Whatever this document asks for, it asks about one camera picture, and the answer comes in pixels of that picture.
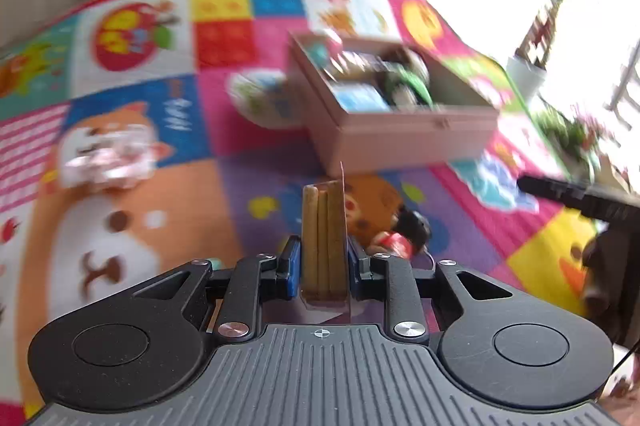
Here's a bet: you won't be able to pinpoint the brown biscuit sticks packet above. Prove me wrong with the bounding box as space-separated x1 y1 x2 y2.
300 161 354 323

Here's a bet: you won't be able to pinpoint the blue wet wipes packet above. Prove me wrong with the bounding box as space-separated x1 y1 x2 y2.
332 84 392 112

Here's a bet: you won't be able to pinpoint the small black-haired doll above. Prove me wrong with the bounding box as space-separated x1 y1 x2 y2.
370 209 434 261

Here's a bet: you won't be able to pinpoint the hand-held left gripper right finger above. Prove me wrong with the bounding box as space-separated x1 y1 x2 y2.
347 239 503 338

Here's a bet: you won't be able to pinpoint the colourful cartoon play mat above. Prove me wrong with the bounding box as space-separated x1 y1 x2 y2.
0 0 640 412

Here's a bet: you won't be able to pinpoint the pink and white cloth bow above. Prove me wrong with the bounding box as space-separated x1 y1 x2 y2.
57 129 161 193

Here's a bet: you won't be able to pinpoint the person's right hand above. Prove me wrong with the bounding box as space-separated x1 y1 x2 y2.
580 226 640 348

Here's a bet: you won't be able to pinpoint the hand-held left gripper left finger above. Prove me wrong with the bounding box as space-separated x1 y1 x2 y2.
134 236 304 340

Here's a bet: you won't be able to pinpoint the green potted plants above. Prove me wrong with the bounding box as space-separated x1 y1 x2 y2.
542 106 607 173

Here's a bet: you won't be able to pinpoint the white plant pot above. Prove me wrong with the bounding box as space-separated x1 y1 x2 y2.
505 55 547 103

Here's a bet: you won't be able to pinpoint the pink cardboard box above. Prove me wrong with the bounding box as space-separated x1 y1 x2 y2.
289 31 501 177

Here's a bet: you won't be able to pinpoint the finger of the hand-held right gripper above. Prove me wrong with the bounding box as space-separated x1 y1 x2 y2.
517 175 640 223

